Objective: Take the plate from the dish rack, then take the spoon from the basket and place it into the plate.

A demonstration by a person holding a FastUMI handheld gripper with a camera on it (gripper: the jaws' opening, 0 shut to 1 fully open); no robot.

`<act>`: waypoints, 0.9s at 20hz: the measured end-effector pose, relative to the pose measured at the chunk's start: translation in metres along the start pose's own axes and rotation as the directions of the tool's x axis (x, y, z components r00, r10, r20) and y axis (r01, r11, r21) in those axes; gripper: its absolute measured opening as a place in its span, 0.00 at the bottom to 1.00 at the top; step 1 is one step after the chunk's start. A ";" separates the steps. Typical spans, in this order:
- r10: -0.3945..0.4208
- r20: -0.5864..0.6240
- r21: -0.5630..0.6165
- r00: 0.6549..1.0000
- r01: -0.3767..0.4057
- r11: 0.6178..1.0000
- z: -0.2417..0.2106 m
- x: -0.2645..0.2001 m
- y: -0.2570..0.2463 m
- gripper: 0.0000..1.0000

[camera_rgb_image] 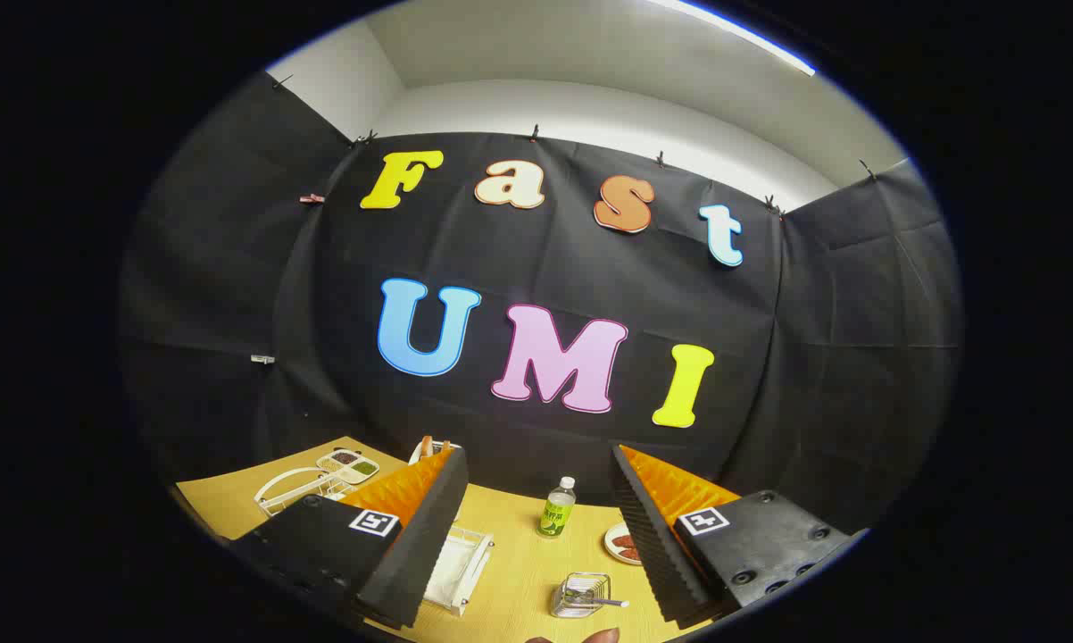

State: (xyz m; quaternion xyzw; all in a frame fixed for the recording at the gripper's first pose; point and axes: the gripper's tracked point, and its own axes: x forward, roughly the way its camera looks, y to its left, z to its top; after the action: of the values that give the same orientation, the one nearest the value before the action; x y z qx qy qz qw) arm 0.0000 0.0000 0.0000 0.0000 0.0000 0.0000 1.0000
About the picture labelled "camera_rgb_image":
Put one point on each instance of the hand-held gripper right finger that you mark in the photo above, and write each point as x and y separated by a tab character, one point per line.
652	554

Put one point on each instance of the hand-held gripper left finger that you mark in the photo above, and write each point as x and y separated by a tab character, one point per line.
420	554

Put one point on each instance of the white oval plate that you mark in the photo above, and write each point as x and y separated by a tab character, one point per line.
615	537

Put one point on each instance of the white divided condiment dish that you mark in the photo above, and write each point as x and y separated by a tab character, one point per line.
347	464

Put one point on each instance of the red meat piece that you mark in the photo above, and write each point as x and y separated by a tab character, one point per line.
630	554

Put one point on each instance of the white toaster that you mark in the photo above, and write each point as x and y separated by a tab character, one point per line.
416	454

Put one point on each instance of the green label drink bottle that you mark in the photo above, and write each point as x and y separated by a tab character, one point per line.
556	513

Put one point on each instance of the black backdrop cloth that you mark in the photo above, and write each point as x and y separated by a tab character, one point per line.
545	259

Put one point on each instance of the row of black binder clips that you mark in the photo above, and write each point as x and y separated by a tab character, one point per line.
534	134

